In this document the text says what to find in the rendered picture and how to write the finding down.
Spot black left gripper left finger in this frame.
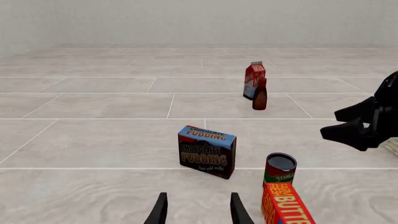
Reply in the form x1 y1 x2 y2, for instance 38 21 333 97
143 192 169 224

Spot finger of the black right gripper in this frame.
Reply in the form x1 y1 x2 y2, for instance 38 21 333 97
320 116 374 152
334 96 377 123

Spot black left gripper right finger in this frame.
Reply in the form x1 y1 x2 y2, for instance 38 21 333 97
229 192 256 224

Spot cream woven basket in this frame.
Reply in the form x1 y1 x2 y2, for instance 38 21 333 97
379 136 398 157

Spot tomato sauce can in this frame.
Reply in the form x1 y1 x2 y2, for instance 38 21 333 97
262 152 298 188

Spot brown sauce bottle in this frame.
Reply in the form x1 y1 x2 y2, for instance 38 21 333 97
252 77 268 111

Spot red orange butter box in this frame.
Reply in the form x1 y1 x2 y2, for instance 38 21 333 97
261 182 317 224

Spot chocolate pudding box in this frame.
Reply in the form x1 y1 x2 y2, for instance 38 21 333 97
177 125 238 180

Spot red white milk carton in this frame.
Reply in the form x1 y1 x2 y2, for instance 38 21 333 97
243 61 267 101

